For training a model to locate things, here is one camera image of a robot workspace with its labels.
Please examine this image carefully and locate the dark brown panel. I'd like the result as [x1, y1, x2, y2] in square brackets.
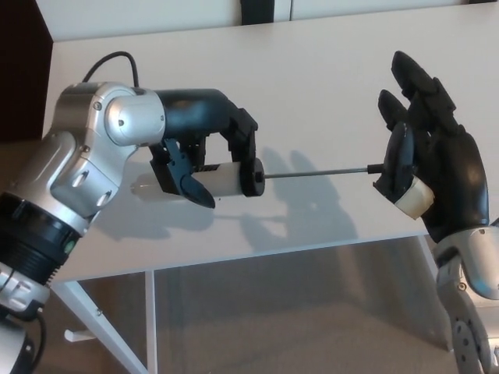
[0, 0, 54, 143]

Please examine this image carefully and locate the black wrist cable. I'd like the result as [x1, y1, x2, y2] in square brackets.
[82, 51, 140, 87]

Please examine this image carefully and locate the white air pump black handle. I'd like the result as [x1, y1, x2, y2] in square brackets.
[130, 157, 387, 200]

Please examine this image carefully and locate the white cabinet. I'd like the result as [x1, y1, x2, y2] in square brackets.
[37, 0, 499, 42]

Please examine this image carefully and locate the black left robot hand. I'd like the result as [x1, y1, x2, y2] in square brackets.
[149, 88, 259, 210]

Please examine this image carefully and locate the white desk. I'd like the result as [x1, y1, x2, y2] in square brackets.
[38, 0, 499, 374]

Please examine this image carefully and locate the white hook on desk leg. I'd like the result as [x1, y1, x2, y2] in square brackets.
[64, 329, 94, 344]

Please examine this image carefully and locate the black cabinet handle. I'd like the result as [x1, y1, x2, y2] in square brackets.
[239, 0, 276, 26]

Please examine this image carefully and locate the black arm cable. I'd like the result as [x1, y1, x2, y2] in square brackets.
[7, 309, 48, 374]

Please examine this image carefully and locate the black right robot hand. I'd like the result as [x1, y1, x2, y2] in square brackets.
[373, 50, 490, 243]

